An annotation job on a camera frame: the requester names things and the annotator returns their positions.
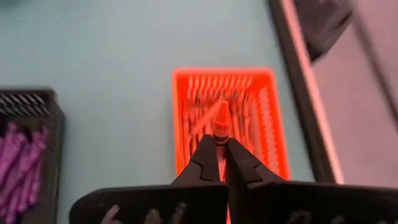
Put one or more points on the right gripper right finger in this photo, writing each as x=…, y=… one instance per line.
x=311, y=205

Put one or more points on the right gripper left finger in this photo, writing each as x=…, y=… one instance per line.
x=155, y=202

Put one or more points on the orange crayon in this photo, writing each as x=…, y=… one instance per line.
x=205, y=123
x=222, y=124

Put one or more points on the orange plastic basket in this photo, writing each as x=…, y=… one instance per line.
x=267, y=124

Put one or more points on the black plastic basket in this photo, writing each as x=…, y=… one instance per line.
x=56, y=140

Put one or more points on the black aluminium table frame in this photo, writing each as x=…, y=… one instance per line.
x=298, y=93

